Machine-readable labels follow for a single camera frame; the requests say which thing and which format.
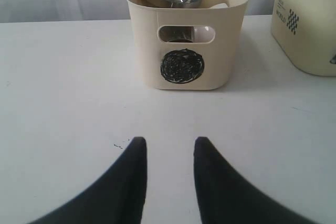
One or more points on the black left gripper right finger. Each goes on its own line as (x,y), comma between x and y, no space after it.
(225,196)

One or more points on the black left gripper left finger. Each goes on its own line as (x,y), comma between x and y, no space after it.
(118,196)

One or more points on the white ceramic bowl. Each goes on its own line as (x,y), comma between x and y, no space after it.
(202,31)

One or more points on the steel mug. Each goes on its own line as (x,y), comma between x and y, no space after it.
(183,34)

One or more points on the cream bin with circle mark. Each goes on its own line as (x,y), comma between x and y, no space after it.
(185,66)

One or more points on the cream bin with triangle mark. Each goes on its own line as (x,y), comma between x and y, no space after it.
(305,30)

